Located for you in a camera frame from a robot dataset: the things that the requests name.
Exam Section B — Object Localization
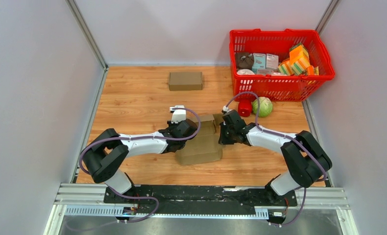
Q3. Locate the cardboard sheet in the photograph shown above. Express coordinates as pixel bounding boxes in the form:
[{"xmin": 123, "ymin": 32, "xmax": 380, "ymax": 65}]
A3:
[{"xmin": 175, "ymin": 115, "xmax": 223, "ymax": 165}]

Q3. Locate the brown cardboard paper box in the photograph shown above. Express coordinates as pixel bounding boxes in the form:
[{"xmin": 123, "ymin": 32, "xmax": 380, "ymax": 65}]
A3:
[{"xmin": 169, "ymin": 72, "xmax": 203, "ymax": 91}]

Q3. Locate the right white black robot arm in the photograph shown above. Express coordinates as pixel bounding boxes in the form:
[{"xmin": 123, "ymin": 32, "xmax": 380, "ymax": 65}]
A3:
[{"xmin": 218, "ymin": 110, "xmax": 333, "ymax": 205}]

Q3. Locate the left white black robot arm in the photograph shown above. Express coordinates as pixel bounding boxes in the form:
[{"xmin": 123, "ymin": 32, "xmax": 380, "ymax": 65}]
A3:
[{"xmin": 79, "ymin": 119, "xmax": 200, "ymax": 203}]

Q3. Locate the red toy pepper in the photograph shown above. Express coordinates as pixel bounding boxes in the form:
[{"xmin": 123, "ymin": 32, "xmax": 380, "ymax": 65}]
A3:
[{"xmin": 237, "ymin": 99, "xmax": 253, "ymax": 117}]

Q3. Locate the green toy cabbage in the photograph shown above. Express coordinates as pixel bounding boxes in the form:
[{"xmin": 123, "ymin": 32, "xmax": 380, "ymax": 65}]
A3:
[{"xmin": 251, "ymin": 96, "xmax": 273, "ymax": 118}]

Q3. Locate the white round lid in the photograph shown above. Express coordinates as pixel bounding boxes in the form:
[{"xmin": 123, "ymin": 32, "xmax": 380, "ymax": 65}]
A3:
[{"xmin": 237, "ymin": 69, "xmax": 255, "ymax": 75}]

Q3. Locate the brown round toy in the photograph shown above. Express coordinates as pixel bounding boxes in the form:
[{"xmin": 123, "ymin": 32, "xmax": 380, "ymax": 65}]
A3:
[{"xmin": 234, "ymin": 52, "xmax": 254, "ymax": 70}]

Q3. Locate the red plastic shopping basket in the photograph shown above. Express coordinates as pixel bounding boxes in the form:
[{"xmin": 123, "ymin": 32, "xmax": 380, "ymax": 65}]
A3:
[{"xmin": 229, "ymin": 29, "xmax": 335, "ymax": 101}]

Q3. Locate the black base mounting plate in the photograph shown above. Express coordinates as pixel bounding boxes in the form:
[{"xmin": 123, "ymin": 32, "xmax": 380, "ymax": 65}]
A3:
[{"xmin": 103, "ymin": 185, "xmax": 297, "ymax": 215}]

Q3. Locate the teal small carton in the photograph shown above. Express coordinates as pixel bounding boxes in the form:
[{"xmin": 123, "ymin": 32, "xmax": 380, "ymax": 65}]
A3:
[{"xmin": 251, "ymin": 53, "xmax": 266, "ymax": 73}]

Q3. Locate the grey small carton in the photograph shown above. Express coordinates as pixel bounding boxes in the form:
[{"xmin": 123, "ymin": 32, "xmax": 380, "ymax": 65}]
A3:
[{"xmin": 266, "ymin": 53, "xmax": 279, "ymax": 71}]

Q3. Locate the orange green striped sponge stack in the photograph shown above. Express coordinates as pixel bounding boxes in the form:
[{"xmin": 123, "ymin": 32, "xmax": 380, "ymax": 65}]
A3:
[{"xmin": 278, "ymin": 43, "xmax": 319, "ymax": 76}]

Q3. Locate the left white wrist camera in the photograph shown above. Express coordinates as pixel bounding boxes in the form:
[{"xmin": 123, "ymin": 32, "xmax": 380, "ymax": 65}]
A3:
[{"xmin": 169, "ymin": 105, "xmax": 186, "ymax": 124}]

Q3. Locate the aluminium frame rail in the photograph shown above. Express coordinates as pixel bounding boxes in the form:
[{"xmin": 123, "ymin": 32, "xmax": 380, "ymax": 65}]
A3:
[{"xmin": 44, "ymin": 184, "xmax": 358, "ymax": 235}]

